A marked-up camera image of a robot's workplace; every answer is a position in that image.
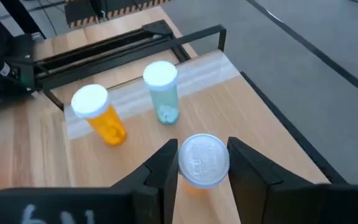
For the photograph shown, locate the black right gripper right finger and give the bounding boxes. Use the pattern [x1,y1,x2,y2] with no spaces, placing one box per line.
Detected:
[228,136,358,224]

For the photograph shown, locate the large orange pill bottle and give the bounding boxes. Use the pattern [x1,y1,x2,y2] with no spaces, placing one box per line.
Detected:
[178,133,231,197]

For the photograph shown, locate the wooden shelf with black frame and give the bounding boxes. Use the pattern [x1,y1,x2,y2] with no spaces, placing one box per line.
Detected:
[44,24,347,224]

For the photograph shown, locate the small orange pill bottle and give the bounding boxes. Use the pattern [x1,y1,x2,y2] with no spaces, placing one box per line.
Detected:
[70,83,128,147]

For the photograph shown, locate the small teal pill bottle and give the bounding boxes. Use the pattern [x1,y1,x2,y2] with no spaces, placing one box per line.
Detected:
[142,60,181,126]

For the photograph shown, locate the black box with hazard stripes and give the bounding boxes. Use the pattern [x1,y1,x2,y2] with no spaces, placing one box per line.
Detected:
[64,0,173,29]

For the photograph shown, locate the black metal table frame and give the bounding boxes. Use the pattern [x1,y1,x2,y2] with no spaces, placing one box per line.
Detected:
[14,19,198,93]

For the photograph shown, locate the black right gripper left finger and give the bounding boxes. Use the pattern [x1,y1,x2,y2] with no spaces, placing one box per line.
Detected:
[0,139,179,224]

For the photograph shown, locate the translucent tape strip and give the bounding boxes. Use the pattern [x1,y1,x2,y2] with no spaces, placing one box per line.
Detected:
[63,51,241,140]

